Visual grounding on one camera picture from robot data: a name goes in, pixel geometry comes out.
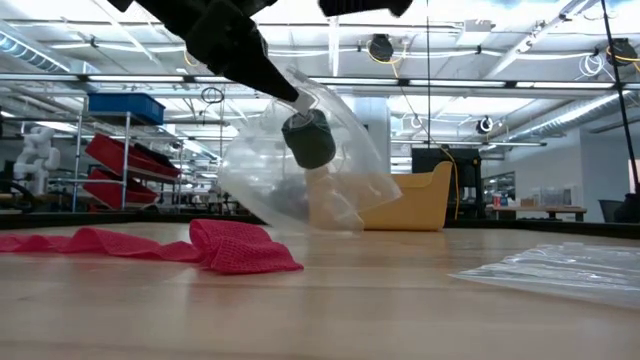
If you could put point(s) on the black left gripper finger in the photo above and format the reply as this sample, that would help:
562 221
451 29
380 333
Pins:
265 75

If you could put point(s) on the clear plastic zip bag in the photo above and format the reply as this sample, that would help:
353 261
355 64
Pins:
565 272
260 175

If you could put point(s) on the red bandage strip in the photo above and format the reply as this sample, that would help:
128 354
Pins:
240 250

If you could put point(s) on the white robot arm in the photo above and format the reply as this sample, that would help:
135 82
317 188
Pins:
37 155

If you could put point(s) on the blue storage bin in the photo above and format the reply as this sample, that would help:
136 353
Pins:
125 107

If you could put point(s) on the red storage bins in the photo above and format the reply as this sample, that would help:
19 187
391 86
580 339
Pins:
115 150

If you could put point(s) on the metal shelf rack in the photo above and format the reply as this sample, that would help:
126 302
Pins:
78 150

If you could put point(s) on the black tall cabinet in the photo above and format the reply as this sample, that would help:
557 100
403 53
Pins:
472 185

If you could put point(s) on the yellow plastic bin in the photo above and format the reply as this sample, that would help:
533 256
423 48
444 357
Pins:
425 210

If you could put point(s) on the wooden background table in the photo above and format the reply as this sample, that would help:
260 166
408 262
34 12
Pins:
540 211

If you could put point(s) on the silver ventilation duct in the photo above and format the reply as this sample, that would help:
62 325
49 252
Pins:
30 55
575 115

